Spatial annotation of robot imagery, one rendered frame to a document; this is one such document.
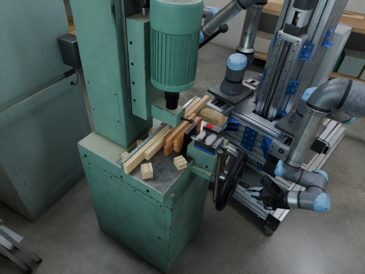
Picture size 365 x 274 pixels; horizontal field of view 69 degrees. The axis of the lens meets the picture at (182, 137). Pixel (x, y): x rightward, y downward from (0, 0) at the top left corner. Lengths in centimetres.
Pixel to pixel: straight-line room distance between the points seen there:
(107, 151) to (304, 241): 152
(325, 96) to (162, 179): 69
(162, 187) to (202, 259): 95
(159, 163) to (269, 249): 118
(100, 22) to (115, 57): 13
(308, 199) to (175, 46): 80
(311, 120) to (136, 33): 75
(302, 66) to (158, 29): 101
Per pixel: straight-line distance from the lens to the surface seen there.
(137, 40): 103
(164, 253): 163
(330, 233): 233
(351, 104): 114
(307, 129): 119
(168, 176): 110
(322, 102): 114
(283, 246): 212
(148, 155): 114
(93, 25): 111
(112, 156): 133
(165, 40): 93
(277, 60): 167
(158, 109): 116
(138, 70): 108
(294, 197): 124
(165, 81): 100
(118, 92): 116
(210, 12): 183
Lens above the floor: 174
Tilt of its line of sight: 42 degrees down
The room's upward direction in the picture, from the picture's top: 5 degrees clockwise
